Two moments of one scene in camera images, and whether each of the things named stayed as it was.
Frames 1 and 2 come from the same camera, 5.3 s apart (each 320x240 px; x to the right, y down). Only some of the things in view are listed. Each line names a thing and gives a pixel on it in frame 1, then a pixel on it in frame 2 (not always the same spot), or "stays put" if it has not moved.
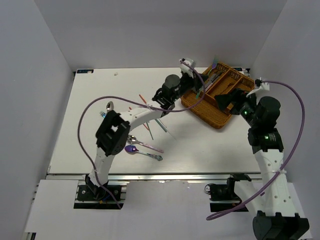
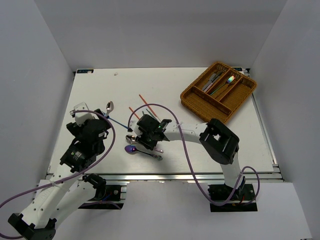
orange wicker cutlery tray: [203, 104] stays put
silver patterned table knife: [214, 77] stays put
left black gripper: [196, 82] → [75, 129]
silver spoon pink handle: [132, 139] stays put
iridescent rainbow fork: [214, 63] → [229, 80]
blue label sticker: [85, 71] stays put
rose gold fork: [231, 87] → [222, 91]
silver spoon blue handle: [109, 106] stays put
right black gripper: [236, 98] → [141, 141]
